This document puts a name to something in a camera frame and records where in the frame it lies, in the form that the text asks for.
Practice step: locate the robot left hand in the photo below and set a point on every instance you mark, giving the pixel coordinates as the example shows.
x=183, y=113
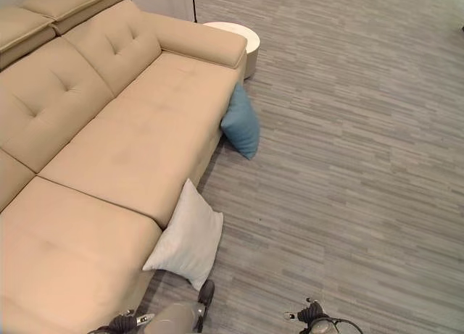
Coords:
x=125, y=321

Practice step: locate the white square cushion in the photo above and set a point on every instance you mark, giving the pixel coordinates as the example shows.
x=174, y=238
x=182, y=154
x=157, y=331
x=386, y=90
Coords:
x=188, y=236

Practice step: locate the beige fabric sofa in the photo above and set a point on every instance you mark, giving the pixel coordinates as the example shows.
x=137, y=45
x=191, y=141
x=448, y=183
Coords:
x=108, y=131

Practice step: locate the blue square cushion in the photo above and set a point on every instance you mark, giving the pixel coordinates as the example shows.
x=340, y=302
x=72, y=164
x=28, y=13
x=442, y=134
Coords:
x=242, y=122

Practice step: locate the robot dark left foot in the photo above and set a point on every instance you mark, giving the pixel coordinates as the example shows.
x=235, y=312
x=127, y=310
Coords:
x=206, y=294

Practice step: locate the round white side table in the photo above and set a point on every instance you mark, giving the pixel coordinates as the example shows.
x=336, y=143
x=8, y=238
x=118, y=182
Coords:
x=250, y=44

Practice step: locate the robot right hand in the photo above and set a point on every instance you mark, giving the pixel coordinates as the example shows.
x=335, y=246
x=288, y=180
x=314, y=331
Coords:
x=308, y=311

